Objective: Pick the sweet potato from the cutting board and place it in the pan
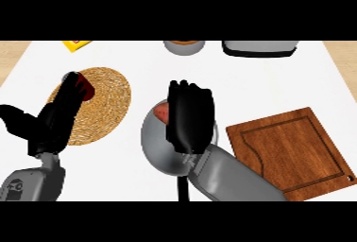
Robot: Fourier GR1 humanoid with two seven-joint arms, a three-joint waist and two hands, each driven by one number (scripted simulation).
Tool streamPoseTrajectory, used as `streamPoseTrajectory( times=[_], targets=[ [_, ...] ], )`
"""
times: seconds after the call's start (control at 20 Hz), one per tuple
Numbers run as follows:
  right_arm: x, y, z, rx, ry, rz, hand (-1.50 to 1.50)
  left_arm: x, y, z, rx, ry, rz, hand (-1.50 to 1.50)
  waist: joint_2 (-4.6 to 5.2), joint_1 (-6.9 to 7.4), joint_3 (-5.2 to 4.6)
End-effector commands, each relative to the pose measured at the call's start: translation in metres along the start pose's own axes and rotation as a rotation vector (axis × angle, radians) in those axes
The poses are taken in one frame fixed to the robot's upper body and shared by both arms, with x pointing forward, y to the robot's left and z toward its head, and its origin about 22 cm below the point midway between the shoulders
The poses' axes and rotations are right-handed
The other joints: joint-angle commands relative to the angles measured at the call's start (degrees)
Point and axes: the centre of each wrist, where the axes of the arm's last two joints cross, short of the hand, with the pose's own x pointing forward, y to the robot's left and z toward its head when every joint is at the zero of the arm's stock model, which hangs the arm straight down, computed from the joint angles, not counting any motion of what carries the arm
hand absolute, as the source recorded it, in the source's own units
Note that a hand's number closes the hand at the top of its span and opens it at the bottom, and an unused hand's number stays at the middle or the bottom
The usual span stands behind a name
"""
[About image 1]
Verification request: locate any yellow packet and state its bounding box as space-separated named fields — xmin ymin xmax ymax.
xmin=62 ymin=41 xmax=93 ymax=54

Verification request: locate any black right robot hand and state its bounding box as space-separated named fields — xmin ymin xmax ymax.
xmin=166 ymin=79 xmax=217 ymax=155

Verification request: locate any grey pan with black handle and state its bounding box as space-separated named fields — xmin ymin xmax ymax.
xmin=141 ymin=98 xmax=220 ymax=202

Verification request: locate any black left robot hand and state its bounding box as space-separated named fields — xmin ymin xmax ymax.
xmin=0 ymin=71 xmax=89 ymax=158

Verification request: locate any grey and black appliance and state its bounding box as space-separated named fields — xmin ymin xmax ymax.
xmin=220 ymin=41 xmax=300 ymax=59

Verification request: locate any brown wooden cutting board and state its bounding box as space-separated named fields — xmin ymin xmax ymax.
xmin=225 ymin=107 xmax=357 ymax=202

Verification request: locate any round woven straw placemat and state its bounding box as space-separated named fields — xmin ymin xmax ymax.
xmin=48 ymin=66 xmax=133 ymax=147

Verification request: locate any dark red can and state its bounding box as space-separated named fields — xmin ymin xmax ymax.
xmin=76 ymin=72 xmax=96 ymax=102

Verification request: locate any reddish sweet potato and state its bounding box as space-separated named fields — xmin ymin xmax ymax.
xmin=154 ymin=101 xmax=171 ymax=125

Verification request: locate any grey cup with brown contents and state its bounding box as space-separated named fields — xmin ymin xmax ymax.
xmin=163 ymin=41 xmax=207 ymax=57

